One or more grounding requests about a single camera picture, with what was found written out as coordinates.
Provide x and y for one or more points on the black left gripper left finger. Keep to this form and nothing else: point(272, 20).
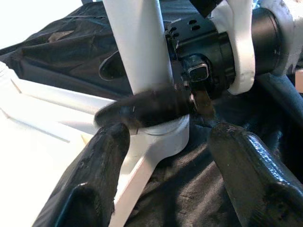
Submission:
point(94, 177)

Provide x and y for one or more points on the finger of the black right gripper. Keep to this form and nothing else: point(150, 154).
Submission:
point(146, 108)
point(111, 68)

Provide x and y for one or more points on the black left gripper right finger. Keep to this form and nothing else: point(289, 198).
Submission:
point(255, 170)

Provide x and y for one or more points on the white tapered plastic table leg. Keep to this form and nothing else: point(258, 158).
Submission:
point(139, 47)

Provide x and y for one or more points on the white plastic table top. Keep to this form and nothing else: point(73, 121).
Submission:
point(59, 123)

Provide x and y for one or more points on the black shiny table cloth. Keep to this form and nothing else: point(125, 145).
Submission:
point(184, 189)

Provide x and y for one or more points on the brown cardboard box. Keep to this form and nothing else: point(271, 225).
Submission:
point(299, 81)

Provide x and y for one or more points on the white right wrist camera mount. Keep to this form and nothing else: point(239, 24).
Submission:
point(241, 47)

